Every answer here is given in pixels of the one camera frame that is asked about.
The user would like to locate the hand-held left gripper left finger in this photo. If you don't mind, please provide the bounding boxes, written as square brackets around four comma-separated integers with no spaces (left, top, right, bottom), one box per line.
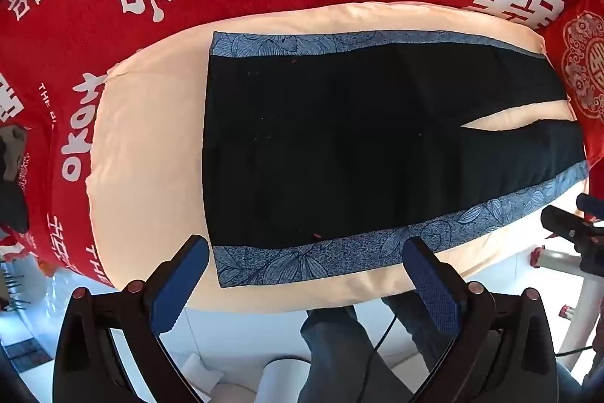
[54,234,211,403]

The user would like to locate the black cable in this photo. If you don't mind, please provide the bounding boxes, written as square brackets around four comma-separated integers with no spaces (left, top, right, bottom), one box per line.
[370,309,398,357]

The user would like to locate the dark grey cloth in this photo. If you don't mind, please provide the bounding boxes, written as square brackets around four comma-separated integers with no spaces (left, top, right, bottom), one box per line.
[0,124,32,235]

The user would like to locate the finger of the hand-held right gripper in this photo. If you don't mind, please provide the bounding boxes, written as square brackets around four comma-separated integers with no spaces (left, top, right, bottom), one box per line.
[541,205,604,249]
[576,194,604,223]

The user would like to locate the person's leg in jeans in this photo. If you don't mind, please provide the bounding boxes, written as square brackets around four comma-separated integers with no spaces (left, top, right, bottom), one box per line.
[298,306,402,403]
[381,293,456,375]

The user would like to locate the red cushion with white ornament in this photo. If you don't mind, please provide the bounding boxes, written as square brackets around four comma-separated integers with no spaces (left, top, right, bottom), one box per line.
[540,0,604,177]

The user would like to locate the black pants with blue trim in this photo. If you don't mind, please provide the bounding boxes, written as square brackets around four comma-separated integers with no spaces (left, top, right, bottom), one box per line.
[202,30,590,289]

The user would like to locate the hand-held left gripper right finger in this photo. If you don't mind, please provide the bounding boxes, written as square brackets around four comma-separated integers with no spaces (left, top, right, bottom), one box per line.
[402,235,560,403]

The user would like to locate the white metal rack frame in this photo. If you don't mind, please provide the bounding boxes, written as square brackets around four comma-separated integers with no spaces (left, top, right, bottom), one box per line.
[531,242,604,373]

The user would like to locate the cream padded mat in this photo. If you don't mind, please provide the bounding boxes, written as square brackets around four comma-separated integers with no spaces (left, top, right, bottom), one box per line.
[85,2,590,315]

